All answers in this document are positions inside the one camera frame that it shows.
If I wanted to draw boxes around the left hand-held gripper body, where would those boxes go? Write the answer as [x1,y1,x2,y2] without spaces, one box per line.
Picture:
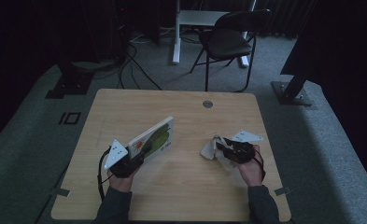
[104,139,146,179]

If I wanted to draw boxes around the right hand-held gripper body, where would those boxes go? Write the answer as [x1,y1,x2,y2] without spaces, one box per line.
[226,129,264,164]

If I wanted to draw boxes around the white book with green leaf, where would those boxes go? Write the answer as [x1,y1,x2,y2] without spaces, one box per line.
[127,116,176,162]

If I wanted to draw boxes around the person's right hand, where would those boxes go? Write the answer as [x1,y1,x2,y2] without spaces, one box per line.
[235,144,266,188]

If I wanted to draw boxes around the person's left hand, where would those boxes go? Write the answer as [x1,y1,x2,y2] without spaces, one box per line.
[107,169,135,194]

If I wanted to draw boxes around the grey tape piece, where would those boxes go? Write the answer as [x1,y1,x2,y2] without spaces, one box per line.
[49,187,71,198]
[274,186,292,197]

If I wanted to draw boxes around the black stand base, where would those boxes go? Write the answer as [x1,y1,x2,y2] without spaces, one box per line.
[271,74,314,106]
[45,60,95,100]

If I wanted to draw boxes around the black folding chair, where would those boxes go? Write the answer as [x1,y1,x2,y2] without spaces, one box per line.
[189,8,273,93]

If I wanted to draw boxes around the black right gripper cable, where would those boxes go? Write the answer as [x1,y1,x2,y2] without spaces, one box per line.
[254,148,267,182]

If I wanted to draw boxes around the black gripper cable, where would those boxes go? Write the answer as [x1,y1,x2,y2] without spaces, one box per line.
[254,148,267,182]
[96,147,114,202]

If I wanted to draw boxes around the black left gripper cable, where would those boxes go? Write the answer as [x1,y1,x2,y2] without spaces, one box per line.
[96,147,114,202]

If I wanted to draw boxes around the black floor cable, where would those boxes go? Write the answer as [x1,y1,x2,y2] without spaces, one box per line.
[117,43,163,91]

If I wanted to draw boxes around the white desk frame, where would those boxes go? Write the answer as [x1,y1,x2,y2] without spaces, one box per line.
[171,0,257,68]

